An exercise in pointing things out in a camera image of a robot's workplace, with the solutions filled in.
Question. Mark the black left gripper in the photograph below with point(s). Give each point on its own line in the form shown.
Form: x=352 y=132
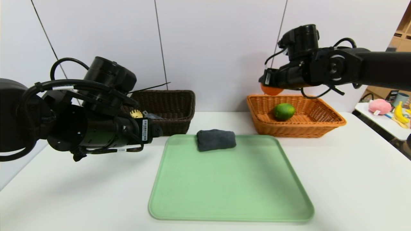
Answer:
x=145 y=129

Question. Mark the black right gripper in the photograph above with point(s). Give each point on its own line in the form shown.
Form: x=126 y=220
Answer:
x=266 y=77

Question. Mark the orange fruit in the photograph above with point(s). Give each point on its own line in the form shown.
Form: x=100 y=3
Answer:
x=272 y=90

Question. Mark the grey case with barcode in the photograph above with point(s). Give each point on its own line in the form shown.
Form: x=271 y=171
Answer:
x=154 y=115

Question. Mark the yellow green spaghetti spoon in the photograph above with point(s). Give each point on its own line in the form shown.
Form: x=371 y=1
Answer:
x=136 y=113

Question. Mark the green citrus fruit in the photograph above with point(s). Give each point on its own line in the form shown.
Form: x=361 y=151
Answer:
x=284 y=111

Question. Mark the dark grey towel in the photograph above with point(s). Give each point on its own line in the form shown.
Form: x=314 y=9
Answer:
x=215 y=140

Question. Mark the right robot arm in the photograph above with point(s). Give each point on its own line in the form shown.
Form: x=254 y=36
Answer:
x=379 y=67

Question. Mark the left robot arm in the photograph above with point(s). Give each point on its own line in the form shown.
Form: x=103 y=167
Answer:
x=70 y=128

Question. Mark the dark brown wicker basket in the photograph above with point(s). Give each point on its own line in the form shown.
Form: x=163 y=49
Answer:
x=176 y=109

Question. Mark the orange wicker basket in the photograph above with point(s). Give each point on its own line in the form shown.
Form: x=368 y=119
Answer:
x=289 y=130

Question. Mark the light green plastic tray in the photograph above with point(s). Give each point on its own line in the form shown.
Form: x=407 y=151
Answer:
x=231 y=186

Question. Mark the pink plush toy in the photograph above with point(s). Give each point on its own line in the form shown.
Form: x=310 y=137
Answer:
x=380 y=106

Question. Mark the small black box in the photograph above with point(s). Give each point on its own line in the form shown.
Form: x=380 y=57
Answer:
x=390 y=96

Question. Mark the white side table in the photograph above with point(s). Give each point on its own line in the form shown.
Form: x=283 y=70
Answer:
x=385 y=126

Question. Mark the teal cup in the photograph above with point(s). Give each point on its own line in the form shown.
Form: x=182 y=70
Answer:
x=401 y=98

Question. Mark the yellow toy banana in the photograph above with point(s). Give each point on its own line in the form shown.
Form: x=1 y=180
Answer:
x=398 y=115

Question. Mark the light wooden cabinet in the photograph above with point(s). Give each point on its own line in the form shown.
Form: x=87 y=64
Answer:
x=399 y=35

